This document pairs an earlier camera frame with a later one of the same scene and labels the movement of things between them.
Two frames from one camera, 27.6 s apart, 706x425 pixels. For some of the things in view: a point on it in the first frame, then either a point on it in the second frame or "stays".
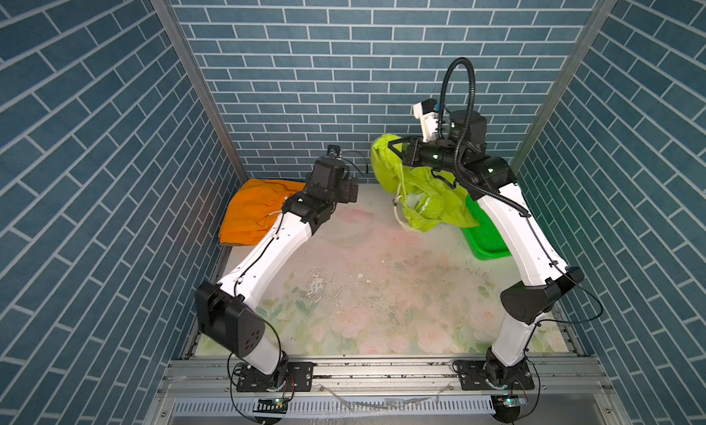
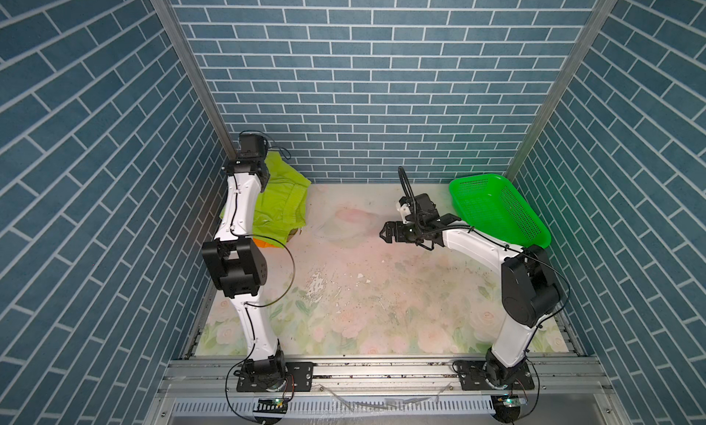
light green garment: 426,196 -> 280,208
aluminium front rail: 211,377 stays
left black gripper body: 346,191 -> 263,182
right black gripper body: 432,155 -> 410,232
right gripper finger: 405,143 -> 389,229
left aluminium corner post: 168,12 stays
